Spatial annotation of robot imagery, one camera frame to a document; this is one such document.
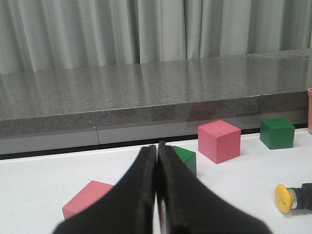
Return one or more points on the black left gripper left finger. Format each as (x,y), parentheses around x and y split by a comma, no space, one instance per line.
(126,209)

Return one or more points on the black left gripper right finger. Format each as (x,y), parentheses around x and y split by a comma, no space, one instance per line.
(186,206)

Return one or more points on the yellow push button switch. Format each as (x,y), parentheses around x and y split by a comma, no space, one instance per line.
(293,198)

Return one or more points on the near pink wooden cube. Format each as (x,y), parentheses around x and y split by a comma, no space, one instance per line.
(86,197)

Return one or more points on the pink wooden cube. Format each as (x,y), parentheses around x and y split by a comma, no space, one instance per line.
(219,141)
(86,197)

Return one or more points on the left green wooden cube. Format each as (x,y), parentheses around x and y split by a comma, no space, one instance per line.
(188,157)

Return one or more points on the green wooden cube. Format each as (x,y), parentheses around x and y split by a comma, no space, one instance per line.
(277,133)
(188,157)

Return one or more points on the right green wooden cube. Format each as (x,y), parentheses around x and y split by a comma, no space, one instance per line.
(277,133)

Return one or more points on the grey granite ledge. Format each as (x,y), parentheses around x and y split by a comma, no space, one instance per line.
(93,106)

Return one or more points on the pink plastic bin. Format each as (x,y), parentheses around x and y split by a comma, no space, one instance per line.
(309,91)

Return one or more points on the grey-green curtain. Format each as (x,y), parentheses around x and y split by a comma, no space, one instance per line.
(37,35)

